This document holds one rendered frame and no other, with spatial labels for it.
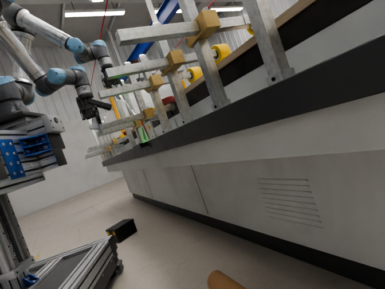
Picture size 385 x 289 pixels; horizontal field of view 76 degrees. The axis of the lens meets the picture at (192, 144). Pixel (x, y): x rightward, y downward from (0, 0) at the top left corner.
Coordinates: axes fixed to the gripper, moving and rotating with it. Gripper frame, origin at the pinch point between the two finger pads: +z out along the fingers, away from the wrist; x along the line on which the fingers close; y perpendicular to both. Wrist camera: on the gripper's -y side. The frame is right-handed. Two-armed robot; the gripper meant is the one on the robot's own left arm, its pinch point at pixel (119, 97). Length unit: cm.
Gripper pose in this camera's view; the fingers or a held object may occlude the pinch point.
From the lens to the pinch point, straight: 158.2
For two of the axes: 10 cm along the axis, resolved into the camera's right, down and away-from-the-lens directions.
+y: -7.0, 1.9, 6.8
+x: -6.3, 2.6, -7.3
